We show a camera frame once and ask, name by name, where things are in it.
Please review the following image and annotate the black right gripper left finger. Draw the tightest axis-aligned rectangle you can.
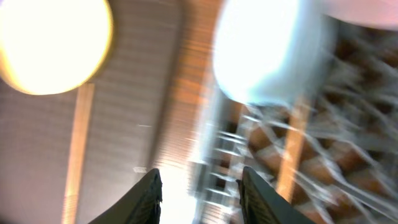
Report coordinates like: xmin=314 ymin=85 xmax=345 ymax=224
xmin=90 ymin=168 xmax=162 ymax=224

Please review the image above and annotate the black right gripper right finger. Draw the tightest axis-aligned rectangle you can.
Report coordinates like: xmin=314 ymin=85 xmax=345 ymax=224
xmin=236 ymin=166 xmax=314 ymax=224

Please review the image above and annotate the wooden chopstick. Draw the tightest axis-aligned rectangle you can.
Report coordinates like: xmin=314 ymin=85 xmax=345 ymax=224
xmin=62 ymin=83 xmax=95 ymax=224
xmin=276 ymin=96 xmax=310 ymax=203

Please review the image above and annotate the light blue bowl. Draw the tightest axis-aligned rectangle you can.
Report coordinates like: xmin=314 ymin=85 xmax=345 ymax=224
xmin=212 ymin=0 xmax=336 ymax=105

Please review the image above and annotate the pink white bowl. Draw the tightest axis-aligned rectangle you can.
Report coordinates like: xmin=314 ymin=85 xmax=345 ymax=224
xmin=320 ymin=0 xmax=397 ymax=31

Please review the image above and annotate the grey dishwasher rack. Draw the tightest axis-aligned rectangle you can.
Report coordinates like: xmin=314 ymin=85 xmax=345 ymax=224
xmin=192 ymin=22 xmax=397 ymax=223

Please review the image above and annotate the dark brown serving tray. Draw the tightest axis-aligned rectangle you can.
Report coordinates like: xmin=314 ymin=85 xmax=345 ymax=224
xmin=1 ymin=0 xmax=182 ymax=223

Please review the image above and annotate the yellow plate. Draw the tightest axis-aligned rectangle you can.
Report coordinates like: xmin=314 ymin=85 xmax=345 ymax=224
xmin=1 ymin=0 xmax=113 ymax=95

